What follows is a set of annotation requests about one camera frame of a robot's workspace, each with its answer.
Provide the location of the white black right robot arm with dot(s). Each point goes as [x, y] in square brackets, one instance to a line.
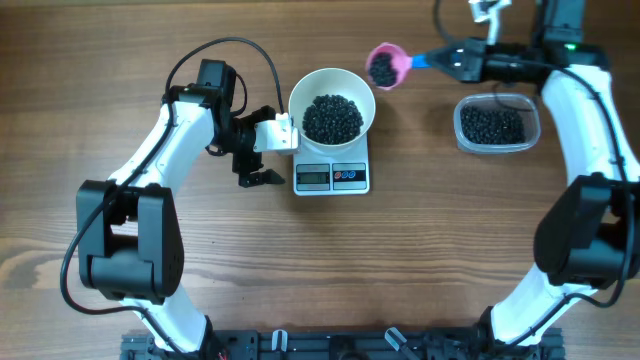
[589, 240]

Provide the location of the black beans in bowl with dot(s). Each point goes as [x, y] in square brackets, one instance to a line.
[332, 120]

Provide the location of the clear plastic container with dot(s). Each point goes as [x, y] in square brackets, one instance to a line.
[500, 101]

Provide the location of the pink measuring scoop blue handle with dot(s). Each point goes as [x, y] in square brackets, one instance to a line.
[388, 65]

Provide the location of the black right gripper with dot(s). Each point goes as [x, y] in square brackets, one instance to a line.
[471, 62]

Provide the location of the white digital kitchen scale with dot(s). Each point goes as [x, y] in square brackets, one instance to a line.
[331, 171]

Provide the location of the white bowl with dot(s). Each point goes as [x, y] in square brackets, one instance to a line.
[332, 81]

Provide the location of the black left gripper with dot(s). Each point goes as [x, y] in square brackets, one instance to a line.
[242, 166]

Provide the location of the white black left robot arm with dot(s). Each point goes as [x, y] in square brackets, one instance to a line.
[129, 243]

